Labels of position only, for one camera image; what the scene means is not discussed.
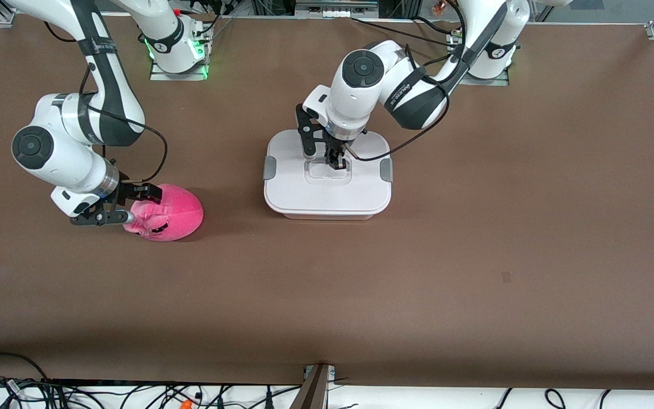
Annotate pink plush toy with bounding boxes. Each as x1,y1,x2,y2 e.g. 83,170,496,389
123,183,204,243

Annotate white box lid grey clips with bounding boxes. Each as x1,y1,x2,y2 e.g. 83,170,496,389
263,130,393,215

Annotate white plastic box base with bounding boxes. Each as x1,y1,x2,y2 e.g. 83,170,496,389
273,207,384,221

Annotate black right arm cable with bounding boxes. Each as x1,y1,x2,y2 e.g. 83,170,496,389
43,23,167,183

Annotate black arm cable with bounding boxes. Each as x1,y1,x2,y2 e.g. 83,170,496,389
43,23,167,183
344,0,469,163

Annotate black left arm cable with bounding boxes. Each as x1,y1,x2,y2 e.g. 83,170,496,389
344,0,469,163

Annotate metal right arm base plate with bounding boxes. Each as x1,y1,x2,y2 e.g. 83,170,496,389
150,57,209,81

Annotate long black table cable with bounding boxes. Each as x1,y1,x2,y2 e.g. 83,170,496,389
352,17,458,47

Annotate short black table cable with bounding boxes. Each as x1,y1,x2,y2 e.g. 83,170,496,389
415,16,455,35

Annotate black looped floor cable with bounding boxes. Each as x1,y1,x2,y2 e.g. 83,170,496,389
0,352,49,382

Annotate black floor cable tangle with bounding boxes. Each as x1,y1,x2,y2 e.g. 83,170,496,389
0,375,300,409

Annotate grey metal camera post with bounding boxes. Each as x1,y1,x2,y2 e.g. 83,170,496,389
290,364,336,409

